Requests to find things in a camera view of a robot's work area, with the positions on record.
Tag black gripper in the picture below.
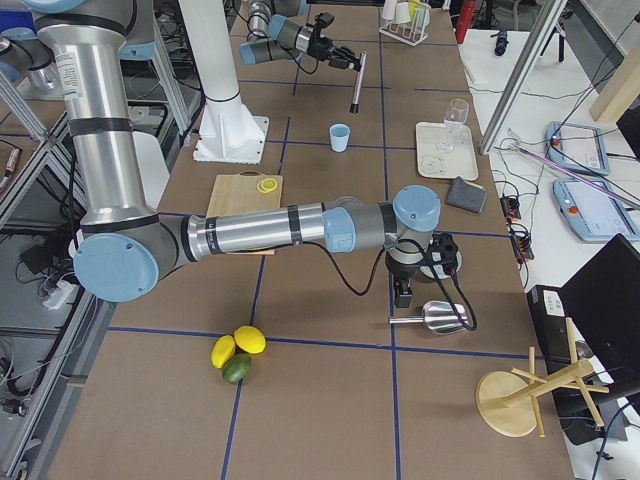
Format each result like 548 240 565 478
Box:
385 252 424 308
306 33 358 70

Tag steel stirring rod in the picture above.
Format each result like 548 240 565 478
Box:
349 51 368 114

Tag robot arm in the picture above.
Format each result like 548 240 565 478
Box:
239 1 365 72
1 1 441 303

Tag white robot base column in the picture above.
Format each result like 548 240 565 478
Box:
179 0 269 165

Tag blue cup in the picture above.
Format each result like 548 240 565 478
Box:
329 123 351 153

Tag lemon slice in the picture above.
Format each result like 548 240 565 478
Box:
256 177 279 194

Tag green bowl of ice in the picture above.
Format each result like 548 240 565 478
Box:
420 265 447 280

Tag metal ice scoop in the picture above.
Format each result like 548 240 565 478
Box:
388 301 467 335

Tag dark grey cloth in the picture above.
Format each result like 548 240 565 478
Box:
445 176 487 214

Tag clear glass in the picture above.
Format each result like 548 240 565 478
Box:
437 99 469 152

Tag red cylinder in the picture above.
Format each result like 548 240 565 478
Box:
455 0 476 45

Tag cream bear tray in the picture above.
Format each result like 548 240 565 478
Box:
415 122 479 181

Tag black box with label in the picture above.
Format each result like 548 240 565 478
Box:
527 285 572 371

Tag wooden stand with base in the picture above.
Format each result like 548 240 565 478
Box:
475 317 609 438

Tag wooden cutting board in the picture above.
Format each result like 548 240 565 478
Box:
205 172 285 257

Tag green lime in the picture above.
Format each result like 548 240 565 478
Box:
222 353 252 384

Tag whole yellow lemons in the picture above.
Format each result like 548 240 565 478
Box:
210 335 236 369

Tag black monitor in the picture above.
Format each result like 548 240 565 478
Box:
560 234 639 381

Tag near teach pendant tablet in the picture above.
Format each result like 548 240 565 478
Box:
552 179 639 243

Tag teach pendant tablet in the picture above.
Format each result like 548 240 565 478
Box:
545 121 610 175
552 179 639 243

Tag far teach pendant tablet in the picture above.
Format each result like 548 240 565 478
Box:
545 121 610 175

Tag white wire cup rack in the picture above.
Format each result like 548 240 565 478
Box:
379 0 431 46

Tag aluminium frame post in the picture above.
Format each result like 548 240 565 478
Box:
479 0 567 155

